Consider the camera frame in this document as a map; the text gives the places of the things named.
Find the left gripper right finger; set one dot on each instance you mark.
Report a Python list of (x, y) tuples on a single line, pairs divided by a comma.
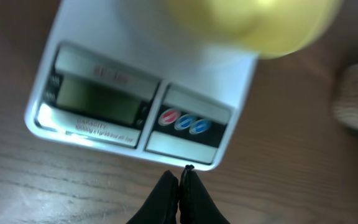
[(195, 204)]

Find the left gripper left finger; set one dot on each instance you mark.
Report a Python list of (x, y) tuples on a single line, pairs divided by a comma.
[(161, 205)]

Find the white digital kitchen scale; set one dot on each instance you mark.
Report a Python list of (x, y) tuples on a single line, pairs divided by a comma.
[(122, 77)]

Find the pale yellow bowl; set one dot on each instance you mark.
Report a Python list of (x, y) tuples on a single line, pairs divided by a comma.
[(270, 28)]

